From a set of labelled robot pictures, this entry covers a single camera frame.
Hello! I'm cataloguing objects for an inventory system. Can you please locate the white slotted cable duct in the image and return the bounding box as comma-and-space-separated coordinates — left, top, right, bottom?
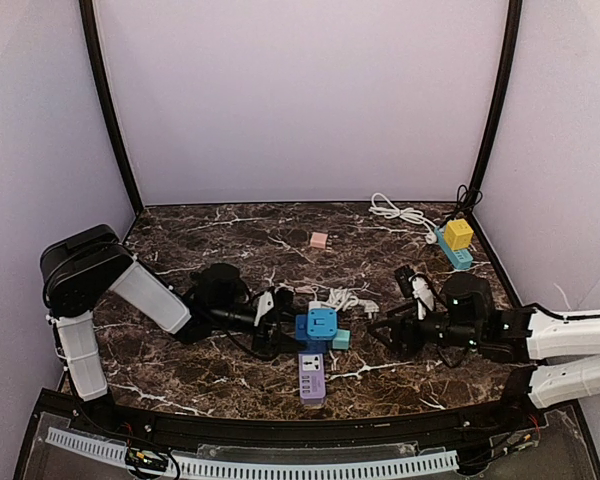
45, 427, 459, 479

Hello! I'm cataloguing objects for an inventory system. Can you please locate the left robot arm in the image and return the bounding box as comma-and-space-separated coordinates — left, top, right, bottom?
39, 224, 305, 402

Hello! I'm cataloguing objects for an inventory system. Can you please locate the small teal plug adapter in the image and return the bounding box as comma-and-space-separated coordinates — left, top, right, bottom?
330, 329, 351, 351

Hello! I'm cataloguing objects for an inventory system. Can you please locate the yellow cube socket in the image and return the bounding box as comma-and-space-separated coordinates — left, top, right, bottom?
443, 218, 474, 251

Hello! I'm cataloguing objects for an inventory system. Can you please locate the black usb cable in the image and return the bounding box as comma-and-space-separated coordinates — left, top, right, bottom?
449, 183, 484, 221

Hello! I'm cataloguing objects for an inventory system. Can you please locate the blue adapter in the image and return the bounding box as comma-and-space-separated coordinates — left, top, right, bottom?
306, 308, 338, 341

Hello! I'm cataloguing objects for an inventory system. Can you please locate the white cable of purple strip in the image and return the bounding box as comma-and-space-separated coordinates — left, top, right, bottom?
322, 287, 381, 321

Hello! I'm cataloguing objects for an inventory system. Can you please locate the teal power strip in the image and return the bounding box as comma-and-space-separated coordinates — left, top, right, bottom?
434, 229, 474, 271

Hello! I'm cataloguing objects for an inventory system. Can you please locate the purple power strip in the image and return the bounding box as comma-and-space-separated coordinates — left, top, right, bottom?
298, 353, 326, 405

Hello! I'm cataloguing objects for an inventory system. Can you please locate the pink charger cube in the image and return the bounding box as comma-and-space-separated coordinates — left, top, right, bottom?
309, 232, 339, 250

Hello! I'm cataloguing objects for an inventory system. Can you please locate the dark blue cube socket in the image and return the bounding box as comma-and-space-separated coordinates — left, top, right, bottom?
294, 313, 334, 356

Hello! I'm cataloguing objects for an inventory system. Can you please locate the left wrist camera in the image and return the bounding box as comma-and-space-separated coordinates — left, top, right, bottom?
254, 287, 294, 326

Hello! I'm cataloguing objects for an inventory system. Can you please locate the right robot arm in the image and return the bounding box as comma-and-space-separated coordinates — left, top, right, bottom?
367, 268, 600, 409

